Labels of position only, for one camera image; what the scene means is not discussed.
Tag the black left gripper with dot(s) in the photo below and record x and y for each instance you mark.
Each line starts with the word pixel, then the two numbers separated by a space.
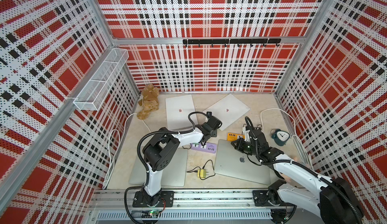
pixel 214 133

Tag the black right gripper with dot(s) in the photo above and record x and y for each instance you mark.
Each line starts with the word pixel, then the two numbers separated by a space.
pixel 239 146

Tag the black charger cable pink adapter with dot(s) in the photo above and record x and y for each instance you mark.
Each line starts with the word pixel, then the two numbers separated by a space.
pixel 245 128

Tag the black charger cable yellow adapter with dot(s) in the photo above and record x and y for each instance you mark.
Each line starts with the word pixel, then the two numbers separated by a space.
pixel 208 166

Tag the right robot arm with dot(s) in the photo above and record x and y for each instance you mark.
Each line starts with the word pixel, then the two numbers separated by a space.
pixel 330 199

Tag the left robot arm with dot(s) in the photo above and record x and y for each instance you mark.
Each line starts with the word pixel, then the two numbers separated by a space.
pixel 155 150

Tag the silver laptop front right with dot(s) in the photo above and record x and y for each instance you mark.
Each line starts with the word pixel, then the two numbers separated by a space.
pixel 229 162

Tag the silver laptop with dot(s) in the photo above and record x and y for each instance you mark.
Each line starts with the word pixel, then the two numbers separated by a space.
pixel 173 174
pixel 229 162

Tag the white laptop right back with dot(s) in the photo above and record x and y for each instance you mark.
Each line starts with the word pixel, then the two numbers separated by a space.
pixel 228 110

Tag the white laptop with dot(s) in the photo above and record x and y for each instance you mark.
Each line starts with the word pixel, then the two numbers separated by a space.
pixel 228 110
pixel 177 110

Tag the white laptop left back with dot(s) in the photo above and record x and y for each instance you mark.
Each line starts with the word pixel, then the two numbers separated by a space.
pixel 177 110

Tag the silver laptop front left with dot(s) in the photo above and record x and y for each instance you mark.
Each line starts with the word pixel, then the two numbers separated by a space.
pixel 173 174

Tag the yellow power strip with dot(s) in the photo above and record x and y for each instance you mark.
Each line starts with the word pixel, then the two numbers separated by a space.
pixel 234 136

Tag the purple power strip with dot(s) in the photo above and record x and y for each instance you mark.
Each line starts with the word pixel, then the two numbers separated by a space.
pixel 208 147

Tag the teal alarm clock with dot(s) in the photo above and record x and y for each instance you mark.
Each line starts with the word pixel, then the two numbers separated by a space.
pixel 280 137

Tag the brown teddy bear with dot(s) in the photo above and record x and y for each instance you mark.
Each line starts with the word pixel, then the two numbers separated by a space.
pixel 149 101

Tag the black hook rail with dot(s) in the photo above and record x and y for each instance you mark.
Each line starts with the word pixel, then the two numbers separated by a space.
pixel 262 41

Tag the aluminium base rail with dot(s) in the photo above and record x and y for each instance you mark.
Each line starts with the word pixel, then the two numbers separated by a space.
pixel 185 205

